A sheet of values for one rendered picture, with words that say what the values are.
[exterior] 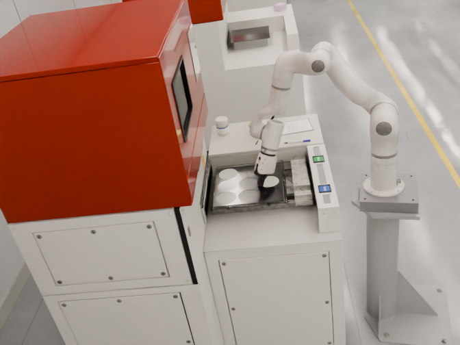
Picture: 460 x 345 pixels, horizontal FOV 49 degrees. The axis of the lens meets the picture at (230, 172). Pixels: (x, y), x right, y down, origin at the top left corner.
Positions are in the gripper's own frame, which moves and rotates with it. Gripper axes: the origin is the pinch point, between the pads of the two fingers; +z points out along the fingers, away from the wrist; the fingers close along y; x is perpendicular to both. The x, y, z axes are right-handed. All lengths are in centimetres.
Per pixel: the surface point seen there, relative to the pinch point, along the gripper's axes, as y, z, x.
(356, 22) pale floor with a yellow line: 410, -89, 336
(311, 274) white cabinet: 7, 29, -42
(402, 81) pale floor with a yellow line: 306, -41, 157
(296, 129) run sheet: 35.8, -21.8, 21.6
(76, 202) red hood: -95, 4, -6
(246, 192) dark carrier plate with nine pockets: -6.7, 5.6, 0.8
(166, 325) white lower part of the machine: -51, 61, -18
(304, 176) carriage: 21.3, -5.4, -7.5
